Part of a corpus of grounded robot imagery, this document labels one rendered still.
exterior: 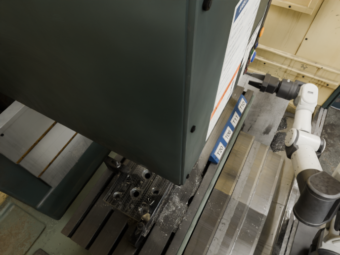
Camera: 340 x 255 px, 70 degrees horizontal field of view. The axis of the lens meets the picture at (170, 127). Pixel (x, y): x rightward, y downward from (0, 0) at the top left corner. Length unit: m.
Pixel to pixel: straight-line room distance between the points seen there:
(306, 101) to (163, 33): 1.04
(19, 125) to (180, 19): 0.86
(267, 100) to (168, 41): 1.53
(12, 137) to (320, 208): 1.04
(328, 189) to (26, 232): 1.52
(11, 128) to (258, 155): 1.27
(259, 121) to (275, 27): 0.57
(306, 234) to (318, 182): 1.26
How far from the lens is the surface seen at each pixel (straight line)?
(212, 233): 1.35
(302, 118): 1.19
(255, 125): 1.68
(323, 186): 0.90
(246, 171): 1.49
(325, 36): 1.52
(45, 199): 1.40
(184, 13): 0.20
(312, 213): 0.93
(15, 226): 1.78
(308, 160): 1.02
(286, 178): 1.63
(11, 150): 1.03
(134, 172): 1.18
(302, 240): 2.12
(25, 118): 1.00
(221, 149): 1.30
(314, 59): 1.61
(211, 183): 1.28
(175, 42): 0.22
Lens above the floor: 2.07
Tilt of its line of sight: 58 degrees down
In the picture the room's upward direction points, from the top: 2 degrees counter-clockwise
